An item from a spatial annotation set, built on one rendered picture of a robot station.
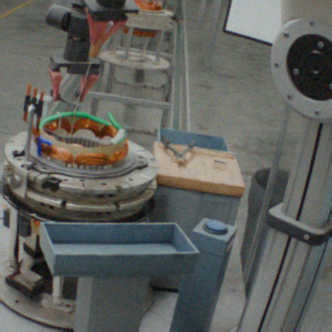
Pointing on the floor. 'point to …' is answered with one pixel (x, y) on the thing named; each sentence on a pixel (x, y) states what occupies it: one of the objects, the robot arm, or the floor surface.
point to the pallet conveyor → (171, 90)
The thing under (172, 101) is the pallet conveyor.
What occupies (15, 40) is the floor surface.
